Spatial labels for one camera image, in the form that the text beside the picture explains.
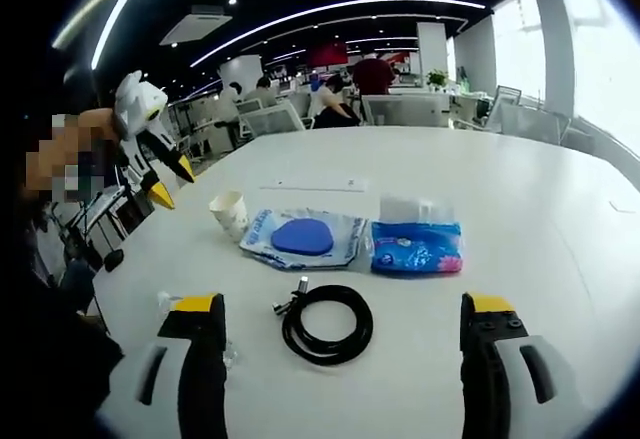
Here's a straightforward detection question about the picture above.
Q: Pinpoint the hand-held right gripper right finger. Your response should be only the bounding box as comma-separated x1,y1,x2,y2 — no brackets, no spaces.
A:
459,291,589,439

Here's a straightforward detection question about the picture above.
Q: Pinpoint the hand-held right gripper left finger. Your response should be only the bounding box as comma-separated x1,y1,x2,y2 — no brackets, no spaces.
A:
97,292,229,439

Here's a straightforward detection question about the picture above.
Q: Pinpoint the white paper cup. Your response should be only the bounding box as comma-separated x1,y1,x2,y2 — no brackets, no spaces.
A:
208,190,250,244

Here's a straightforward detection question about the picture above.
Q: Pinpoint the clear plastic bottle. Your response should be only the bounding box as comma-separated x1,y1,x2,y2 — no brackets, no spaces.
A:
155,289,242,369

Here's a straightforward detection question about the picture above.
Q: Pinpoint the black cable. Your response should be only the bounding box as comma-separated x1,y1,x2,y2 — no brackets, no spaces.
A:
272,274,375,366

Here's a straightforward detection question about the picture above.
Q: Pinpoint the blue tissue pack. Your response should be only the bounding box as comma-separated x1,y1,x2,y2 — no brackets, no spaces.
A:
369,218,464,276

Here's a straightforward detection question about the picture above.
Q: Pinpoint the blue rounded pad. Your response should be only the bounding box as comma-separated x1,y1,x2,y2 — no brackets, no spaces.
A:
271,217,335,259

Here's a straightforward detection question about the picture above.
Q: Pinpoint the clear plastic packet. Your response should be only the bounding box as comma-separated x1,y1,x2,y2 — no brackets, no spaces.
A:
378,192,456,225

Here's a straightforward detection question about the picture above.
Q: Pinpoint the white tabletop table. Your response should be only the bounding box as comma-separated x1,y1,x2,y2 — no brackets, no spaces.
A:
92,125,640,439

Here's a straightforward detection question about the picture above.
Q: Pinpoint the person's left hand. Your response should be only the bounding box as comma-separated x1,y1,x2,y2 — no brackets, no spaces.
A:
74,106,121,136

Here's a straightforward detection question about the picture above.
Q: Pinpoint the curved ceiling light strip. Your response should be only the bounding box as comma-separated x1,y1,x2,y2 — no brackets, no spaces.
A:
188,0,487,69
89,0,162,71

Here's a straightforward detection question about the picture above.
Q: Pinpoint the ceiling air vent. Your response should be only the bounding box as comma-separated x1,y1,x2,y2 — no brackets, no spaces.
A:
158,3,235,46

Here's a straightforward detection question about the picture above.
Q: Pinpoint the white mesh office chair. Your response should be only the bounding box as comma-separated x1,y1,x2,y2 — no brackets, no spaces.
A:
360,93,389,128
499,104,573,147
236,98,307,141

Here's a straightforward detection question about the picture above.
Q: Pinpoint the person's dark clothing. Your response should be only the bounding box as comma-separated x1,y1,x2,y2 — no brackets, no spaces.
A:
14,268,126,439

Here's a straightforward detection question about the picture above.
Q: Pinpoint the red hanging banner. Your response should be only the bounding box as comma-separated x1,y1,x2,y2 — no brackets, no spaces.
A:
308,41,350,68

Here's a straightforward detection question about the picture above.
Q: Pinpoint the green potted plant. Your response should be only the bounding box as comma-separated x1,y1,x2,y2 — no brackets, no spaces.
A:
426,68,451,92

